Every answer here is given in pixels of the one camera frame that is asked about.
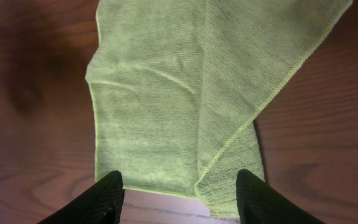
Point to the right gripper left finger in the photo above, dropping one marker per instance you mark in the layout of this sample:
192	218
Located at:
100	204

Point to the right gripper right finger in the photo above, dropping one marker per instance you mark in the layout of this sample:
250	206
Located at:
258	203

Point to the large green microfiber cloth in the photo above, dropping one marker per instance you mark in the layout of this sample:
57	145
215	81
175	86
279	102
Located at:
176	86

